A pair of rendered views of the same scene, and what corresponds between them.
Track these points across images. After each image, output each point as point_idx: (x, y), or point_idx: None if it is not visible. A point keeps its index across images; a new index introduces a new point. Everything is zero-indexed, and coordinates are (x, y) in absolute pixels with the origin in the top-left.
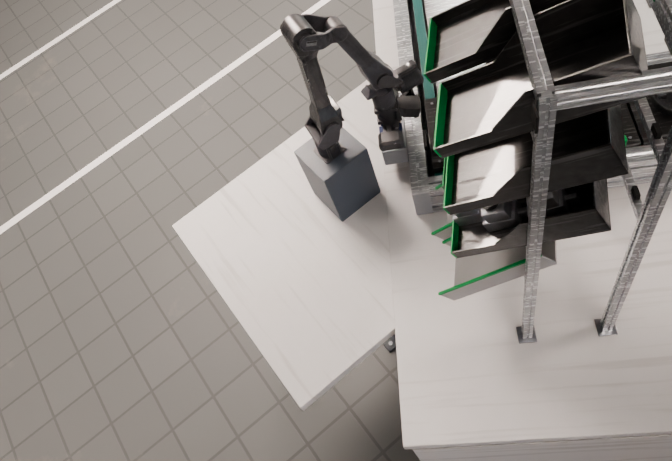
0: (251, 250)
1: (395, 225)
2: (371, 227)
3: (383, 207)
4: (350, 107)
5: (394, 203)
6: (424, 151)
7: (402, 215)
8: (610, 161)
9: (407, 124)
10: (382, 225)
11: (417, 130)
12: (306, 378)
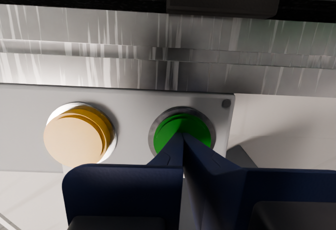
0: None
1: (326, 124)
2: (309, 165)
3: (275, 141)
4: (4, 182)
5: (276, 121)
6: (281, 21)
7: (310, 109)
8: None
9: (109, 76)
10: (314, 147)
11: (152, 36)
12: None
